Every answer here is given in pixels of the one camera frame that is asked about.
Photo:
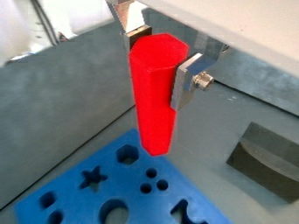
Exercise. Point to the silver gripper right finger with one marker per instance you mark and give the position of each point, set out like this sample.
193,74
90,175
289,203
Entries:
191,75

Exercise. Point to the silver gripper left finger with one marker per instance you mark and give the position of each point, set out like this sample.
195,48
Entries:
129,13

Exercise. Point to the red hexagonal bar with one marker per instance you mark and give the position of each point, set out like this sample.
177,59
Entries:
154,58

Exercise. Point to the blue foam shape board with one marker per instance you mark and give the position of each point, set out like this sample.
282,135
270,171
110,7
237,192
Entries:
121,177

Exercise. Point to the black curved stand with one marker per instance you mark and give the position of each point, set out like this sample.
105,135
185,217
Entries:
267,158

